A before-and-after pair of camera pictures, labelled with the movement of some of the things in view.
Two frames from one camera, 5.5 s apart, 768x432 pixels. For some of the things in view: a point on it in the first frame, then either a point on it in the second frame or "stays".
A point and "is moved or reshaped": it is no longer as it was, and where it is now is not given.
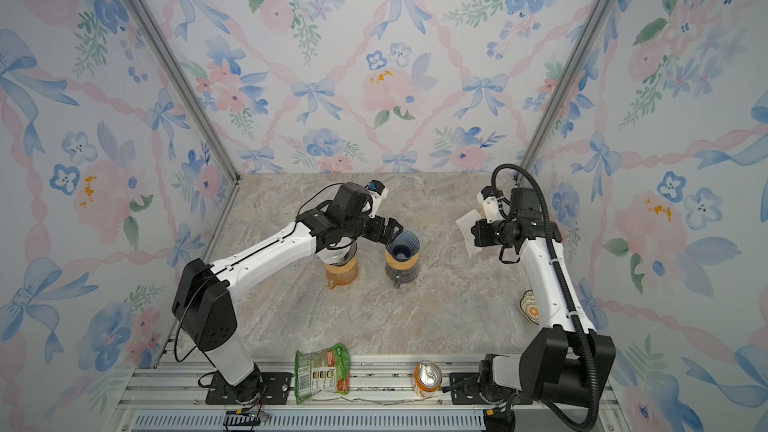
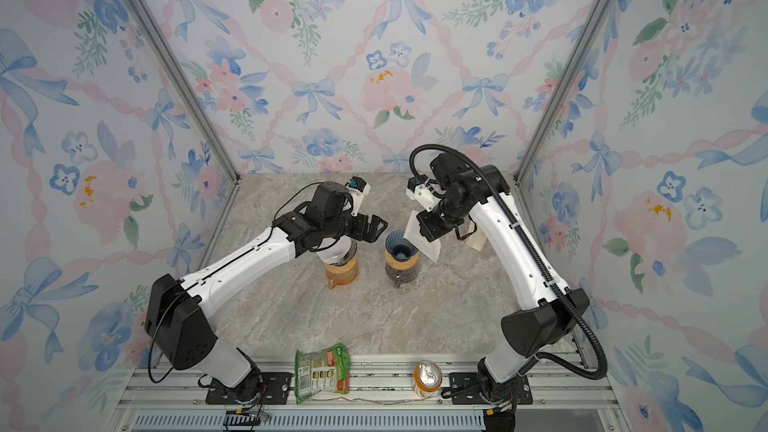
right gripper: (480, 229) → (428, 230)
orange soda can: (426, 379) stays
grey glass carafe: (399, 276) stays
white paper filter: (466, 224) is moved or reshaped
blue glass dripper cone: (404, 245) stays
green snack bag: (326, 370) stays
